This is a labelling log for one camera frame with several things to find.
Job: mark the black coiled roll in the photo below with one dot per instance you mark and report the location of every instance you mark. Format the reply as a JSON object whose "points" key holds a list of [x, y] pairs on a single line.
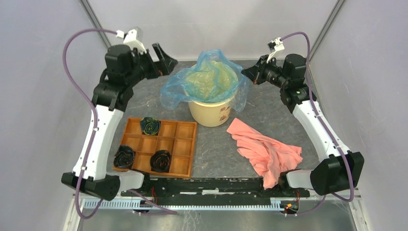
{"points": [[124, 157], [161, 161]]}

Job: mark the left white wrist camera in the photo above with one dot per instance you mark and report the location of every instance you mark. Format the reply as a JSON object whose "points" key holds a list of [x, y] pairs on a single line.
{"points": [[132, 38]]}

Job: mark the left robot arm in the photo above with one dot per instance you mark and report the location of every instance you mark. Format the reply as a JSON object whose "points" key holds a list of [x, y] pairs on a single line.
{"points": [[125, 67]]}

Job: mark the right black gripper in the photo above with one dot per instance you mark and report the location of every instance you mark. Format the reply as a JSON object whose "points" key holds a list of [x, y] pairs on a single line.
{"points": [[255, 73]]}

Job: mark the wooden compartment tray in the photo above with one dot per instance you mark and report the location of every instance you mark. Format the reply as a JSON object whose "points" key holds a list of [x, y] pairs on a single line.
{"points": [[177, 137]]}

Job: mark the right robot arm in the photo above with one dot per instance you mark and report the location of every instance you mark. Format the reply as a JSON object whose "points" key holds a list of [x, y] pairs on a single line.
{"points": [[339, 168]]}

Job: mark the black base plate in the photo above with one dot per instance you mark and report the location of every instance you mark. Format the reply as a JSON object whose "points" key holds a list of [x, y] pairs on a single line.
{"points": [[215, 191]]}

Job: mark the blue plastic trash bag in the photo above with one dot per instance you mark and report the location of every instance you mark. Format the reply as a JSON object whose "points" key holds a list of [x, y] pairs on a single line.
{"points": [[172, 92]]}

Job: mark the pink cloth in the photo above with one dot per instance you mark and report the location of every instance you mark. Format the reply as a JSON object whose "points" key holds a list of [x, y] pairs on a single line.
{"points": [[268, 157]]}

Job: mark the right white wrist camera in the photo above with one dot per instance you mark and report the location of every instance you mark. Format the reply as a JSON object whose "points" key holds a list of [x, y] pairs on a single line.
{"points": [[275, 46]]}

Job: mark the yellow plastic trash bin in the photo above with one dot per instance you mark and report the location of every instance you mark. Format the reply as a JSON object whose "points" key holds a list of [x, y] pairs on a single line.
{"points": [[210, 111]]}

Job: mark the black coiled roll bottom left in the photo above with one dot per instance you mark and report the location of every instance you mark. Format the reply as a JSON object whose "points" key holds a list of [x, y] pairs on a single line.
{"points": [[124, 157]]}

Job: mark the dark coiled roll with yellow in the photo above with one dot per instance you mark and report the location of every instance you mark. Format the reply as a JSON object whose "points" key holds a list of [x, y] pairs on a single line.
{"points": [[150, 126]]}

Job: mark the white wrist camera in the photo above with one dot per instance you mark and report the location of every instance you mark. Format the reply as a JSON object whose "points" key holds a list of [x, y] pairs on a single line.
{"points": [[275, 46], [132, 38]]}

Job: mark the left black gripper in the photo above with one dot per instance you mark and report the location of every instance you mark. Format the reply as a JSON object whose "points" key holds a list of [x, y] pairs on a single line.
{"points": [[168, 63]]}

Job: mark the black coiled roll bottom centre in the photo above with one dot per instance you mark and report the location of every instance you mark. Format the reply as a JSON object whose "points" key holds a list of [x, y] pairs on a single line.
{"points": [[161, 161]]}

